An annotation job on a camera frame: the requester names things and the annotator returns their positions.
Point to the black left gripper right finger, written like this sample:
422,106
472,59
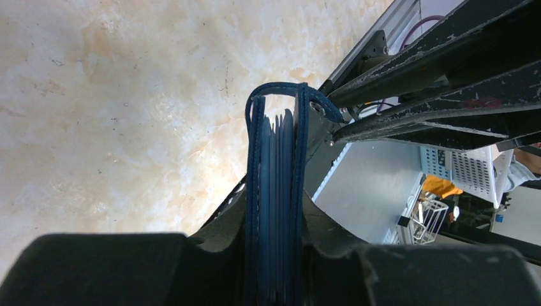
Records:
341,269

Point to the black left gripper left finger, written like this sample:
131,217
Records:
127,269

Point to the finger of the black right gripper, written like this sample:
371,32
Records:
502,110
476,41

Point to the dark blue leather card holder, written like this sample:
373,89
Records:
277,119

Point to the person in background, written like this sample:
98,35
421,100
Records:
524,167

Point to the white perforated basket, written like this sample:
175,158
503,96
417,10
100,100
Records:
481,172

